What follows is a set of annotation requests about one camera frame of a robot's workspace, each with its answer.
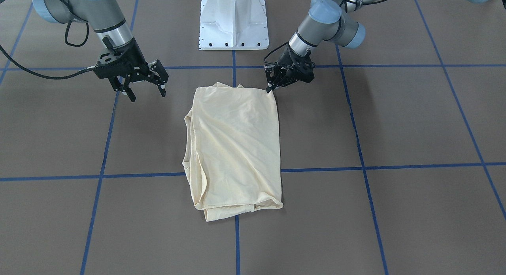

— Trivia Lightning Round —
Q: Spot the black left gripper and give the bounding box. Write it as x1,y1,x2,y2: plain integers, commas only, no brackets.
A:
264,44,315,94

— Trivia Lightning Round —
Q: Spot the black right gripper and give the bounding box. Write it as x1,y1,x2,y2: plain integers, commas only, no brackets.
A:
93,38,168,102

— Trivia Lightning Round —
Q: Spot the cream long-sleeve graphic shirt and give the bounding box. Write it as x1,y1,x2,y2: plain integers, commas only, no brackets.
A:
182,82,283,222

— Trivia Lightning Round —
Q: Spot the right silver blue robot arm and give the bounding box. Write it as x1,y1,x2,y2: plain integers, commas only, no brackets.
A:
32,0,168,102

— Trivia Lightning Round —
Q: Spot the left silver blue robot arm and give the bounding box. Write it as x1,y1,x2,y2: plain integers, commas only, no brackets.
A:
263,0,505,92

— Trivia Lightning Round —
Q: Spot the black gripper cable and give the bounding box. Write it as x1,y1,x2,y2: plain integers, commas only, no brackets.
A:
0,0,97,80

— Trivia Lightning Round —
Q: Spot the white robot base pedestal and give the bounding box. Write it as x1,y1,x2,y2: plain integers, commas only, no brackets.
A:
198,0,269,51

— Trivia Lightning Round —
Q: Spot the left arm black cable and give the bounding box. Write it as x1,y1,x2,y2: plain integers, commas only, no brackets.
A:
263,0,400,66

